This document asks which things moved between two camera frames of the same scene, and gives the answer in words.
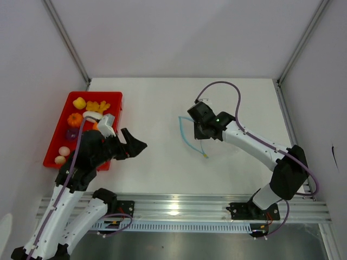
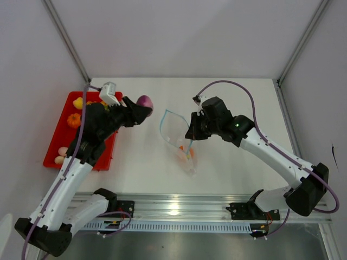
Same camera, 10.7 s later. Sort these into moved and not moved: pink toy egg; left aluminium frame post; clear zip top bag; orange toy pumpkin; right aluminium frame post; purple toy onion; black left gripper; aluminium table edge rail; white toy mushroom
Moved: purple toy onion; clear zip top bag; black left gripper
Not moved: aluminium table edge rail; pink toy egg; white toy mushroom; right aluminium frame post; orange toy pumpkin; left aluminium frame post
